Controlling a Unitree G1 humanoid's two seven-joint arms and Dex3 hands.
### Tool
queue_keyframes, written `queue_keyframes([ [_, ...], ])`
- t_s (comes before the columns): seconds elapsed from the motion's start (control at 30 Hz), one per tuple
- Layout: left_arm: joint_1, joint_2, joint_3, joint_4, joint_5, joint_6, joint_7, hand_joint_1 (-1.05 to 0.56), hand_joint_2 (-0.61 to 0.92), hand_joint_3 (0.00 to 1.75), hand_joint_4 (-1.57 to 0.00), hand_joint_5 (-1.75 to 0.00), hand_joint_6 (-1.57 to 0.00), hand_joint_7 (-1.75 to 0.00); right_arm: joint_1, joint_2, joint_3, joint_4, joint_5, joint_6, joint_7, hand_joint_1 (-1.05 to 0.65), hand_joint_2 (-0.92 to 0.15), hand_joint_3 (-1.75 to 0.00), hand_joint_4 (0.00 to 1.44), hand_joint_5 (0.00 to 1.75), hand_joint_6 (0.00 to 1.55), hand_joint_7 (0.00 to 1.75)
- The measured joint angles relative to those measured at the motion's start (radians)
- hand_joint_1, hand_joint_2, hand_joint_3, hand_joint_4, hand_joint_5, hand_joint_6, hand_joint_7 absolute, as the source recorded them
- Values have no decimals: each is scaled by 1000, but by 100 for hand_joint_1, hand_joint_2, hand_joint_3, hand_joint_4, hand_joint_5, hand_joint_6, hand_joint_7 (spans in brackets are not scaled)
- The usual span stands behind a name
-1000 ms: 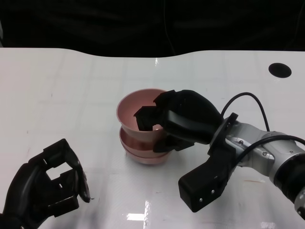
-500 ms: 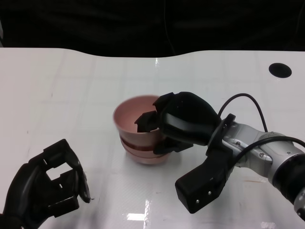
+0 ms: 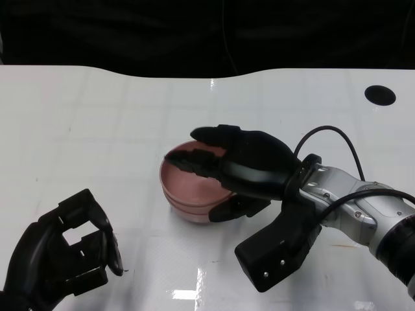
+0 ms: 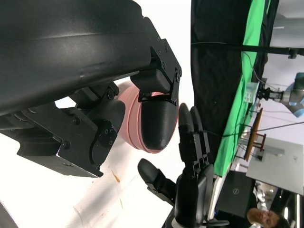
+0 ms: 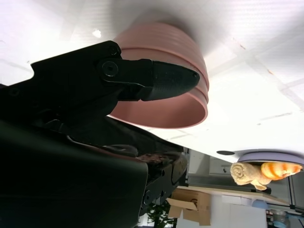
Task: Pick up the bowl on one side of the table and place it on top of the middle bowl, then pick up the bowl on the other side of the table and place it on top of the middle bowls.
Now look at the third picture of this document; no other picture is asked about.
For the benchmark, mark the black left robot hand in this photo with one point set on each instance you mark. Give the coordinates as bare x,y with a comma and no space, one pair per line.
32,259

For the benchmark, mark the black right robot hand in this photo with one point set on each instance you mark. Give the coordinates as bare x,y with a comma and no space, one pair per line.
259,162

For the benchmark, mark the pink plastic bowl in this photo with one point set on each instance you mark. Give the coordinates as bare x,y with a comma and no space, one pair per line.
184,204
188,188
194,217

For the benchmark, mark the black round table grommet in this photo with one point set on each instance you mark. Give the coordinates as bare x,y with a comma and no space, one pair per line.
380,95

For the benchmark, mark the black backdrop cloth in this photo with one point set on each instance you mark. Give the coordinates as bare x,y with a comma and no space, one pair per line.
129,32

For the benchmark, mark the black right wrist camera housing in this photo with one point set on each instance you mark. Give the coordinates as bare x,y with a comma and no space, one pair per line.
275,252

